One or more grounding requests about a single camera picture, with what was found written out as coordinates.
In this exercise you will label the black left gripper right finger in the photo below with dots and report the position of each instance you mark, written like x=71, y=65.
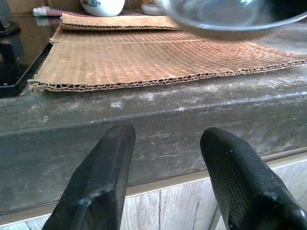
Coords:
x=244, y=187

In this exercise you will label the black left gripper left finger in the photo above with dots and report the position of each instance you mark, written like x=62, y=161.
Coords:
x=100, y=182

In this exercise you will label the steel plate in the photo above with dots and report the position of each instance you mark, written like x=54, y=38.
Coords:
x=227, y=26

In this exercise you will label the large corrugated cardboard sheet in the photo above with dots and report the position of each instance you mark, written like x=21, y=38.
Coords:
x=144, y=55

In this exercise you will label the black glass gas stove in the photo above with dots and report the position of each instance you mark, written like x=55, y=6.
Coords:
x=19, y=60

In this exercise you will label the small corrugated cardboard sheet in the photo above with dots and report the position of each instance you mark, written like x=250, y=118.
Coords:
x=108, y=21

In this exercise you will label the white ceramic condiment pot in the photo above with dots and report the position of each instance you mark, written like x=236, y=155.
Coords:
x=103, y=8

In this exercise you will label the large brown cardboard panel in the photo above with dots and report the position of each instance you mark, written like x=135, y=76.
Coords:
x=26, y=6
x=67, y=4

